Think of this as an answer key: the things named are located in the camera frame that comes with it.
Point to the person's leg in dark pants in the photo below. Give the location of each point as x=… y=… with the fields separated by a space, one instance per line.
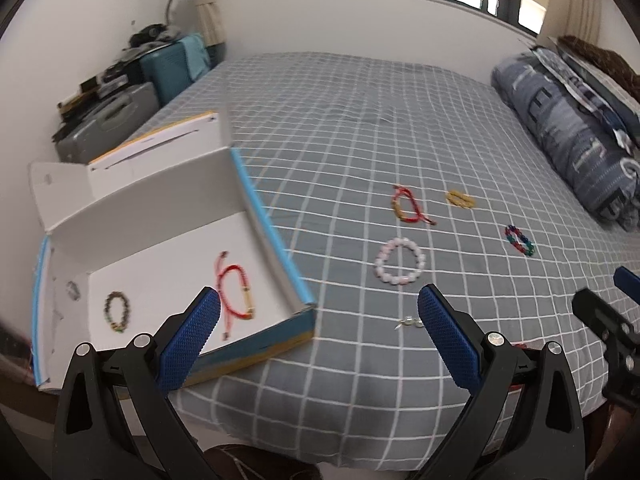
x=260 y=465

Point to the bed with grey checked sheet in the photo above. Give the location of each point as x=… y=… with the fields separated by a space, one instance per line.
x=350 y=135

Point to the white cardboard box blue edges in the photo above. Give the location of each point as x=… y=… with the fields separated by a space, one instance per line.
x=165 y=240

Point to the beige curtain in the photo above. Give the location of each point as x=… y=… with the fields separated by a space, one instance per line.
x=207 y=10
x=575 y=5

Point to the stack of black devices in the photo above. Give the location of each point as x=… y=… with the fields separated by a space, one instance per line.
x=95 y=87

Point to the small silver trinket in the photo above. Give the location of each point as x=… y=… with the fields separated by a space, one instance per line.
x=410 y=321

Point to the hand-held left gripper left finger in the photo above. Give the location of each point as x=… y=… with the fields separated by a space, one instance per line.
x=192 y=340

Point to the grey suitcase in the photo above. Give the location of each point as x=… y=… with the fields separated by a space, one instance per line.
x=110 y=115

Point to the teal suitcase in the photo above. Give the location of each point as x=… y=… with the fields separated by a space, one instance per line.
x=165 y=72

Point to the dark pillow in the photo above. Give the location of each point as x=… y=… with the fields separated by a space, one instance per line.
x=605 y=60

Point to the grey printed pillow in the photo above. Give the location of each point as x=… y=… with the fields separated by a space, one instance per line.
x=580 y=85

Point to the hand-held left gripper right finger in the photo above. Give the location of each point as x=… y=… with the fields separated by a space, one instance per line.
x=447 y=340

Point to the navy printed folded quilt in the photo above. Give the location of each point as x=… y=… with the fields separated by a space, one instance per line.
x=560 y=125

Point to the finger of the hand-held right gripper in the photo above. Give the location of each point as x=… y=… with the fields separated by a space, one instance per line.
x=597 y=312
x=627 y=282

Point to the teal cloth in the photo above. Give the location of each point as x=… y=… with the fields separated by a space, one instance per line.
x=195 y=55

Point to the grey cloth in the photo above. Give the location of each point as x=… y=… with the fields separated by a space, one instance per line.
x=171 y=34

